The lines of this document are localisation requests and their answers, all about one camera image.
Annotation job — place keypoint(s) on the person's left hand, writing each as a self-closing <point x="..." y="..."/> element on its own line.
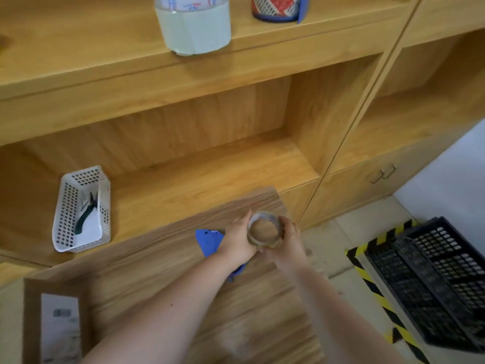
<point x="237" y="242"/>

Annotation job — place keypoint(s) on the person's right hand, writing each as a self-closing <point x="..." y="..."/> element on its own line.
<point x="290" y="252"/>

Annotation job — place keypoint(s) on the person's right fingers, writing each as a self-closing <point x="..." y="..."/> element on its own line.
<point x="290" y="228"/>

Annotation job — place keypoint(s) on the person's left fingers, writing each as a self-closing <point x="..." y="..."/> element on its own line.
<point x="243" y="220"/>

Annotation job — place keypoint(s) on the clear packing tape roll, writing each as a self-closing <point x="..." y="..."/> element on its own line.
<point x="265" y="242"/>

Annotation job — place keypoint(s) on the person's right forearm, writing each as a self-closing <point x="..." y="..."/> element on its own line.
<point x="333" y="318"/>

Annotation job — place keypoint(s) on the person's left forearm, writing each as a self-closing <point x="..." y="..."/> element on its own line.
<point x="170" y="314"/>

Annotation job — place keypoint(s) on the wooden shelf cabinet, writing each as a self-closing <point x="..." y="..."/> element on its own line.
<point x="212" y="174"/>

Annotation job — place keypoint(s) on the white perforated plastic basket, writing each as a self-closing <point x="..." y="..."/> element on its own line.
<point x="94" y="235"/>

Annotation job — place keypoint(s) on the black plastic crate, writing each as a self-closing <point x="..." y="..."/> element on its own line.
<point x="435" y="284"/>

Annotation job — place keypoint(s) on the large wrapped clear tape rolls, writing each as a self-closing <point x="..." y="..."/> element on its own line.
<point x="195" y="32"/>

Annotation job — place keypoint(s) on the blue dispenser with red tape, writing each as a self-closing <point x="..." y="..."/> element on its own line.
<point x="278" y="9"/>

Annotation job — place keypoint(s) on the white paper label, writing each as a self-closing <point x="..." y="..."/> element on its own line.
<point x="60" y="333"/>

